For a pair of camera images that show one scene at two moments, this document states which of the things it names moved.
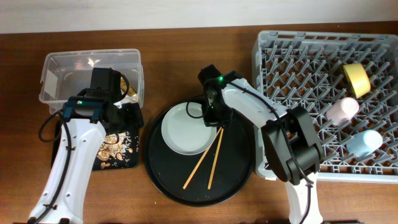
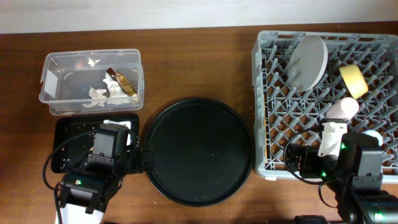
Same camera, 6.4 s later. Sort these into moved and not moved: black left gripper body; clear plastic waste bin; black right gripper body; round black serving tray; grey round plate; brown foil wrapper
Moved: grey round plate; black right gripper body; black left gripper body
Not moved: brown foil wrapper; clear plastic waste bin; round black serving tray
